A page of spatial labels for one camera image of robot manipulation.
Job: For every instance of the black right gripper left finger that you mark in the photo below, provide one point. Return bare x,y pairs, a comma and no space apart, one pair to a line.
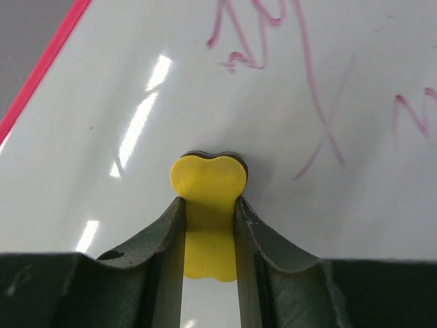
136,284

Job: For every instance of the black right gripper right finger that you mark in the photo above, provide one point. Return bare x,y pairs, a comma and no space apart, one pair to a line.
282,285

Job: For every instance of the yellow whiteboard eraser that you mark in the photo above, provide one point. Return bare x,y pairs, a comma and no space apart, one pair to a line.
209,184

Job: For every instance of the pink framed whiteboard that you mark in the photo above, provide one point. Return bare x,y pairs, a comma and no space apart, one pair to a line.
331,105

